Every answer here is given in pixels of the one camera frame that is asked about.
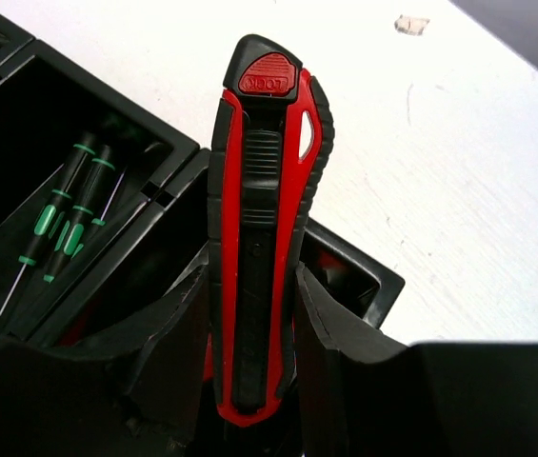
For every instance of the green black precision screwdriver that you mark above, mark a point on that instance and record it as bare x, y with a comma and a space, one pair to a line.
87, 206
134, 170
68, 182

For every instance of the black three-compartment tray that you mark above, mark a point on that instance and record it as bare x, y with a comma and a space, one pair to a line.
46, 101

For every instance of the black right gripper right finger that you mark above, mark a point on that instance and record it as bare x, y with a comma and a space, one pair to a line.
364, 394

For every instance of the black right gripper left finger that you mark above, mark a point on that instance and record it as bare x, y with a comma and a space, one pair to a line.
133, 389

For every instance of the red black utility knife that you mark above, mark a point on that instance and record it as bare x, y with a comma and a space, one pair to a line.
89, 321

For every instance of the small white scrap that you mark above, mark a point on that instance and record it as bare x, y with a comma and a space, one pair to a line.
411, 25

